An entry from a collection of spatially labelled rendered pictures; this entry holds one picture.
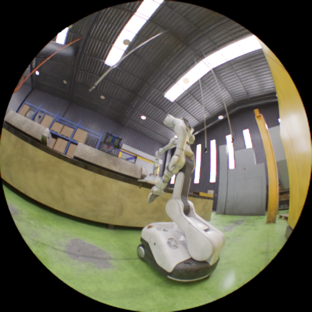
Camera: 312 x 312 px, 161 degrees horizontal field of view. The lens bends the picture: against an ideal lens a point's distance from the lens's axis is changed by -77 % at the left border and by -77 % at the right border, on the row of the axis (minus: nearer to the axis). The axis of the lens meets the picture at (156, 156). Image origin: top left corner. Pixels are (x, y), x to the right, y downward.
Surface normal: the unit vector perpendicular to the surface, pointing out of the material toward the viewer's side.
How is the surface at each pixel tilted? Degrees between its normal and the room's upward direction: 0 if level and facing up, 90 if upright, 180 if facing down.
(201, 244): 90
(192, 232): 88
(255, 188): 90
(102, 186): 90
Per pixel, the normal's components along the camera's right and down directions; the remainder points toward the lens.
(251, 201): -0.80, -0.35
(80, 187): 0.58, -0.20
